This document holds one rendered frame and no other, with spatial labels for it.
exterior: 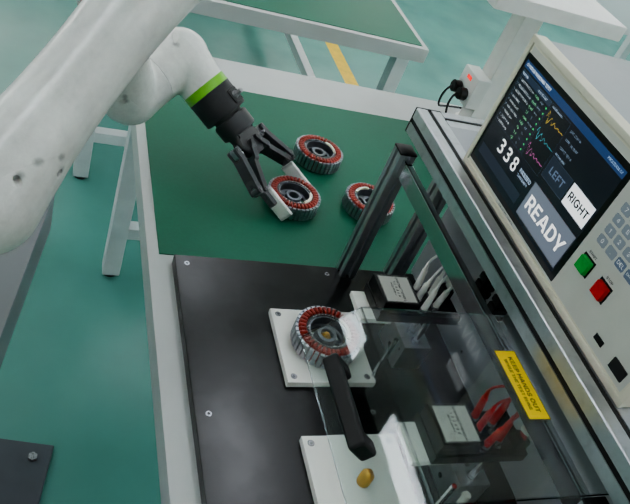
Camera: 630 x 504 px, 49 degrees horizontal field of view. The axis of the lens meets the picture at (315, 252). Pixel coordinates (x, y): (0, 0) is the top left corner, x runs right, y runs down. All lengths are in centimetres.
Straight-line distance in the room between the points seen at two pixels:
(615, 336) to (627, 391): 6
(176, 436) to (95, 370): 101
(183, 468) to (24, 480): 85
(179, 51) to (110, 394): 98
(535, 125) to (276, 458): 56
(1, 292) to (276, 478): 45
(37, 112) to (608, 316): 66
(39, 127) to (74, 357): 125
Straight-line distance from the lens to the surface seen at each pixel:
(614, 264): 82
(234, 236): 131
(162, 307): 115
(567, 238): 87
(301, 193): 145
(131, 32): 87
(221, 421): 101
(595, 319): 84
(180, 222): 131
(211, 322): 112
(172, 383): 106
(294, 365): 109
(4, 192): 82
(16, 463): 182
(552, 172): 91
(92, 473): 183
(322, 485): 99
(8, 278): 105
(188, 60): 136
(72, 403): 193
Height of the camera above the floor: 158
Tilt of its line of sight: 38 degrees down
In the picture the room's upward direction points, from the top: 24 degrees clockwise
